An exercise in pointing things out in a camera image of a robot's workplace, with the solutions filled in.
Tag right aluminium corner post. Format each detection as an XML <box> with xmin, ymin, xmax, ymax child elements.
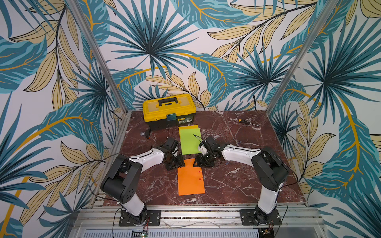
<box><xmin>266</xmin><ymin>0</ymin><xmax>339</xmax><ymax>116</ymax></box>

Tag yellow black toolbox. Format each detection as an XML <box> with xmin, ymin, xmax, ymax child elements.
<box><xmin>142</xmin><ymin>94</ymin><xmax>196</xmax><ymax>131</ymax></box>

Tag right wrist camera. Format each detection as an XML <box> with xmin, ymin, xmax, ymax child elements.
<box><xmin>198</xmin><ymin>145</ymin><xmax>208</xmax><ymax>156</ymax></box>

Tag yellow paper sheet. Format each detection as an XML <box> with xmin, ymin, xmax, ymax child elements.
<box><xmin>179</xmin><ymin>125</ymin><xmax>199</xmax><ymax>131</ymax></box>

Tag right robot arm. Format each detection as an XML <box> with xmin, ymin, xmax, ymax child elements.
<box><xmin>193</xmin><ymin>136</ymin><xmax>291</xmax><ymax>226</ymax></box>

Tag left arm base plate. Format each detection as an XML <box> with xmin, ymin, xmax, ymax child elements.
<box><xmin>119</xmin><ymin>210</ymin><xmax>161</xmax><ymax>227</ymax></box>

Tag lime green paper sheet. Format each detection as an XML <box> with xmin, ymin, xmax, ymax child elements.
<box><xmin>179</xmin><ymin>127</ymin><xmax>202</xmax><ymax>155</ymax></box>

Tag left aluminium corner post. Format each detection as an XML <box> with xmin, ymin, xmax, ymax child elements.
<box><xmin>66</xmin><ymin>0</ymin><xmax>128</xmax><ymax>115</ymax></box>

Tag aluminium front frame rail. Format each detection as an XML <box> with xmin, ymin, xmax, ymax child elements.
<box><xmin>69</xmin><ymin>203</ymin><xmax>330</xmax><ymax>238</ymax></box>

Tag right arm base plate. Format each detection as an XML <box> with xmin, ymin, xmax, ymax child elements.
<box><xmin>239</xmin><ymin>209</ymin><xmax>282</xmax><ymax>226</ymax></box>

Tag orange paper sheet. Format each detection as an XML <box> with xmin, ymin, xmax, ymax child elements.
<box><xmin>178</xmin><ymin>158</ymin><xmax>205</xmax><ymax>196</ymax></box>

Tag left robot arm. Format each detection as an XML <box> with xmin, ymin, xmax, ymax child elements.
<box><xmin>100</xmin><ymin>137</ymin><xmax>185</xmax><ymax>226</ymax></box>

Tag aluminium corner post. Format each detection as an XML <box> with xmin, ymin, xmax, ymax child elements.
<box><xmin>266</xmin><ymin>0</ymin><xmax>339</xmax><ymax>116</ymax></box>
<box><xmin>66</xmin><ymin>0</ymin><xmax>128</xmax><ymax>115</ymax></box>

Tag small black orange tool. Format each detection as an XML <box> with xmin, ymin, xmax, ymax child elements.
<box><xmin>238</xmin><ymin>119</ymin><xmax>251</xmax><ymax>125</ymax></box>

